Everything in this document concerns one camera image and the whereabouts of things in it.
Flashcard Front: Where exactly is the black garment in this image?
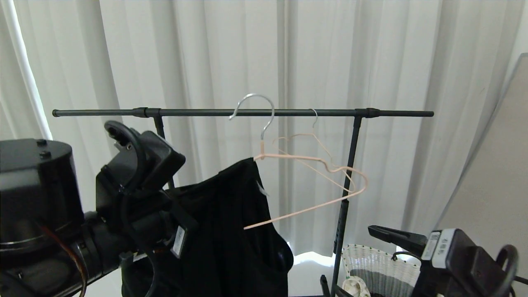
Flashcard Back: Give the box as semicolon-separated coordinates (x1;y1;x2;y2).
124;157;294;297

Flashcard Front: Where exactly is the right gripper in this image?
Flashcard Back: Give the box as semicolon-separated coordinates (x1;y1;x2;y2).
368;225;458;297

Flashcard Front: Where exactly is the cream printed garment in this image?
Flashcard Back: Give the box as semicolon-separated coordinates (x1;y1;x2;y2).
342;276;372;297

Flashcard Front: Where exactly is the white curtain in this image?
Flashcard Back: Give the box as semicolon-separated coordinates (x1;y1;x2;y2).
0;0;524;256

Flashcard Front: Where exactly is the pink clothes hanger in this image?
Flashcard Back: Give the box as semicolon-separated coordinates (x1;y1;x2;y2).
272;108;356;192
229;93;368;230

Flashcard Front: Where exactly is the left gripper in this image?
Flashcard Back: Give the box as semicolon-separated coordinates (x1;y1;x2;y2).
85;202;198;277

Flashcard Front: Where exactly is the black clothes rack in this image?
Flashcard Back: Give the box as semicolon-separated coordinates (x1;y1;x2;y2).
52;107;434;297

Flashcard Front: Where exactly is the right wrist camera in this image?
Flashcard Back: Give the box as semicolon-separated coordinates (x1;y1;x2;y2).
445;229;516;297

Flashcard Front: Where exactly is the white laundry basket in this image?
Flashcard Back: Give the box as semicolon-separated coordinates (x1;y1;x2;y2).
342;244;423;297

